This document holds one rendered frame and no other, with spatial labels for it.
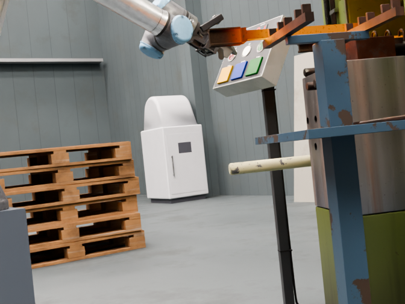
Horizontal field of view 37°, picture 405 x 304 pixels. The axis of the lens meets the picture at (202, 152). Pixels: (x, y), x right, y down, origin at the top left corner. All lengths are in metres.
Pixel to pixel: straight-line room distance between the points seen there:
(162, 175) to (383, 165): 6.99
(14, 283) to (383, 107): 1.12
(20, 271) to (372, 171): 1.00
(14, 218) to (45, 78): 10.51
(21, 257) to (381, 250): 0.99
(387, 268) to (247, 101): 6.82
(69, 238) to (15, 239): 2.92
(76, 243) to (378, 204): 3.06
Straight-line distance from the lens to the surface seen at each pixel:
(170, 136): 8.57
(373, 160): 1.79
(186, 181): 8.67
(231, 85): 2.48
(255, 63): 2.39
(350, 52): 1.87
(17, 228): 1.61
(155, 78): 10.66
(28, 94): 11.91
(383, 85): 1.82
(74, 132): 12.13
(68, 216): 4.53
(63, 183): 4.50
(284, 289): 2.57
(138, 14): 1.96
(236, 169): 2.25
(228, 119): 8.90
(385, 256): 1.83
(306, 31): 1.61
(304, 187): 7.00
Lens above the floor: 0.70
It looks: level
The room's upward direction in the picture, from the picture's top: 6 degrees counter-clockwise
